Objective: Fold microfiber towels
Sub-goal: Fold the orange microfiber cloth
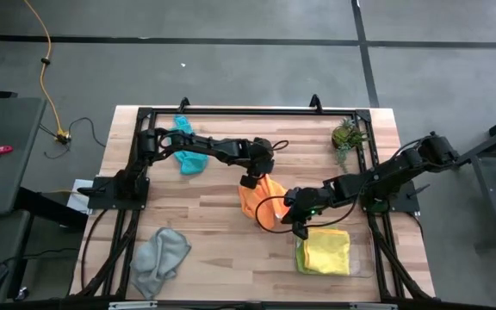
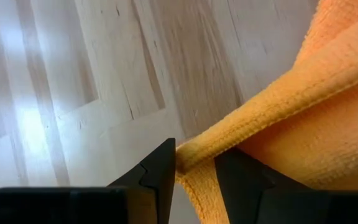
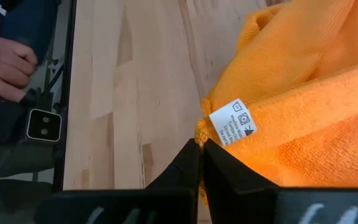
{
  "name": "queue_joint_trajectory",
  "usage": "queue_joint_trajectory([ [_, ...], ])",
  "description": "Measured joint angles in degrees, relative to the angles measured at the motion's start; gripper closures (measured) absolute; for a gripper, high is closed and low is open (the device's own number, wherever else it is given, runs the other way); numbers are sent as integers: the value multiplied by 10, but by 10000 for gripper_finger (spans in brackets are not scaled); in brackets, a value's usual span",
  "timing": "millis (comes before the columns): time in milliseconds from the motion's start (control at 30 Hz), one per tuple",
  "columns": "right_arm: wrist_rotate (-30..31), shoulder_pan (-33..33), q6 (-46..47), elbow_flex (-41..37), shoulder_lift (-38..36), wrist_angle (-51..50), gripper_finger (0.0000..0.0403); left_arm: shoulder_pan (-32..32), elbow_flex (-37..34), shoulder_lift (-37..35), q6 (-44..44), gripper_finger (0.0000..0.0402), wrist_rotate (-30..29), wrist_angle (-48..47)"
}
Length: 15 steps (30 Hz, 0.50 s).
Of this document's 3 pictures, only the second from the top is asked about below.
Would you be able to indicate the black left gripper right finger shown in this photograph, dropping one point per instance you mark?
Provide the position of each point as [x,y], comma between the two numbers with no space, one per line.
[244,183]

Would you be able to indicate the orange microfiber towel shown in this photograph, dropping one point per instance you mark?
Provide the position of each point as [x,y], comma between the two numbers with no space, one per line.
[322,124]

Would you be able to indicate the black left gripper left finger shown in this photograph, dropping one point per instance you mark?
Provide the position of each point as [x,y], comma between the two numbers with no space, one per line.
[162,174]

